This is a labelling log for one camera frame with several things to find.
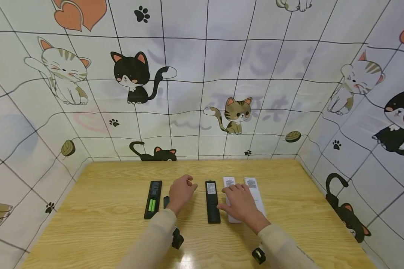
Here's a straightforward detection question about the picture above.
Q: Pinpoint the person's left hand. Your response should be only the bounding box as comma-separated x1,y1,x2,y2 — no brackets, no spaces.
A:
166,174,199,216

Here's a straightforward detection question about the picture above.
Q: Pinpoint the person's right hand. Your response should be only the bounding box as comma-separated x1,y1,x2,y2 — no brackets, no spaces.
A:
217,183,271,235

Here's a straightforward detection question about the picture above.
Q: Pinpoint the person's right forearm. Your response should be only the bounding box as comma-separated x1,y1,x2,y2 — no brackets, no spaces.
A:
257,223,324,269

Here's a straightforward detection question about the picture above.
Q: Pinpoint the person's left forearm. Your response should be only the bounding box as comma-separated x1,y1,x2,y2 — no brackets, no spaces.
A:
117,208,178,269

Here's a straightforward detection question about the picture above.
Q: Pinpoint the black remote control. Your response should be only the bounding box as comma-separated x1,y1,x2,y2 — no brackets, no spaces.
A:
205,180,221,224

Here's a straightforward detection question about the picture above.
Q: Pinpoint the white remote control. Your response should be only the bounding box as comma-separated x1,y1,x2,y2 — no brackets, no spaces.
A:
244,177,266,218
223,177,243,224

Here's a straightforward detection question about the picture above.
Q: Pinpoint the black remote with open compartment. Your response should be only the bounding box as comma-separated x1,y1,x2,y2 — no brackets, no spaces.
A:
144,180,163,220

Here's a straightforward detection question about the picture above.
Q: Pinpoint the black wrist band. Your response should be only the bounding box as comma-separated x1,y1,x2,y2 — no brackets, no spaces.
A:
171,227,185,250
251,247,267,265

